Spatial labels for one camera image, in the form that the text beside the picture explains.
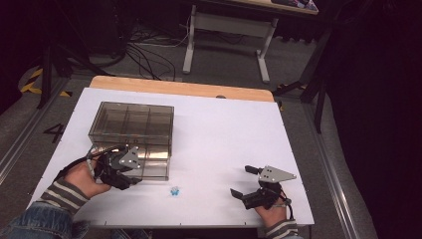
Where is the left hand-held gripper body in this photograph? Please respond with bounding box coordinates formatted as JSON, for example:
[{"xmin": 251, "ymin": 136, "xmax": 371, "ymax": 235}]
[{"xmin": 94, "ymin": 145, "xmax": 141, "ymax": 191}]

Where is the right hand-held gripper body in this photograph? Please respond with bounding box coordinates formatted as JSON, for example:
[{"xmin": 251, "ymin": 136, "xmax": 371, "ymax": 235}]
[{"xmin": 241, "ymin": 164, "xmax": 298, "ymax": 210}]

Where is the transparent grey drawer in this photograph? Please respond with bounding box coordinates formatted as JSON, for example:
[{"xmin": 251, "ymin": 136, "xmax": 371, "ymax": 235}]
[{"xmin": 90, "ymin": 143, "xmax": 171, "ymax": 182}]

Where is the transparent grey drawer box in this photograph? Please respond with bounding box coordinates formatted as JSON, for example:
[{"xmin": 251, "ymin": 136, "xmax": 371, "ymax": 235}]
[{"xmin": 88, "ymin": 101, "xmax": 175, "ymax": 182}]

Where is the person's right hand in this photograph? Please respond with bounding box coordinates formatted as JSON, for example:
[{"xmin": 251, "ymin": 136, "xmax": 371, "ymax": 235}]
[{"xmin": 254, "ymin": 190, "xmax": 291, "ymax": 229}]

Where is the person's left hand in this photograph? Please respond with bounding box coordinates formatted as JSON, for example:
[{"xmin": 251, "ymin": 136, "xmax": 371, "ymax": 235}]
[{"xmin": 63, "ymin": 158, "xmax": 112, "ymax": 199}]

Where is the white table board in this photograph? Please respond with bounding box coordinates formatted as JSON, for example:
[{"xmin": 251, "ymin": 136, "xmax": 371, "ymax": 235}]
[{"xmin": 29, "ymin": 87, "xmax": 316, "ymax": 229}]

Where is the wooden table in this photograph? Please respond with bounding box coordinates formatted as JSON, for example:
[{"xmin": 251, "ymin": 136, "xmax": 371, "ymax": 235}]
[{"xmin": 89, "ymin": 75, "xmax": 275, "ymax": 103}]

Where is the black metal stand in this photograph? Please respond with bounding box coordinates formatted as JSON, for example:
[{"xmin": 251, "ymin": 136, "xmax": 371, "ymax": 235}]
[
  {"xmin": 273, "ymin": 26, "xmax": 333, "ymax": 134},
  {"xmin": 36, "ymin": 43, "xmax": 114, "ymax": 111}
]

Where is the yellow black floor tape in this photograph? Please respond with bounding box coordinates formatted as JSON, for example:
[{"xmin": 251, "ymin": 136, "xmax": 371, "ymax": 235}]
[{"xmin": 19, "ymin": 68, "xmax": 73, "ymax": 99}]

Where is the white-framed wooden desk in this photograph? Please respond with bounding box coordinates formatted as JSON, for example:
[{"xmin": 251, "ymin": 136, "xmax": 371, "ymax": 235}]
[{"xmin": 181, "ymin": 0, "xmax": 319, "ymax": 84}]

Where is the right hand-held gripper cable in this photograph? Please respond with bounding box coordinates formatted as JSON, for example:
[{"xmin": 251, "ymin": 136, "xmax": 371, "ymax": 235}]
[{"xmin": 280, "ymin": 193, "xmax": 296, "ymax": 221}]

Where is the hand-held gripper cable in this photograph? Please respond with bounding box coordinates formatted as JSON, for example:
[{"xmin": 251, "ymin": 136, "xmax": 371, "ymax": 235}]
[
  {"xmin": 280, "ymin": 193, "xmax": 296, "ymax": 221},
  {"xmin": 53, "ymin": 144, "xmax": 128, "ymax": 183}
]

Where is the left hand-held gripper cable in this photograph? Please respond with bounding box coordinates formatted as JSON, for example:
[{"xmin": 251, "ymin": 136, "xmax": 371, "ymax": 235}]
[{"xmin": 53, "ymin": 144, "xmax": 128, "ymax": 183}]

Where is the metal floor rail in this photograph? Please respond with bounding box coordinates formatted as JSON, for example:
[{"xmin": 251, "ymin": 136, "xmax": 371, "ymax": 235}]
[
  {"xmin": 303, "ymin": 103, "xmax": 360, "ymax": 239},
  {"xmin": 0, "ymin": 79, "xmax": 69, "ymax": 185}
]

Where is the bundle of floor cables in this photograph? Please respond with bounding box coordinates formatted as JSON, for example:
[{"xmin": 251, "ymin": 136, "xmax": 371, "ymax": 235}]
[{"xmin": 124, "ymin": 22, "xmax": 194, "ymax": 82}]

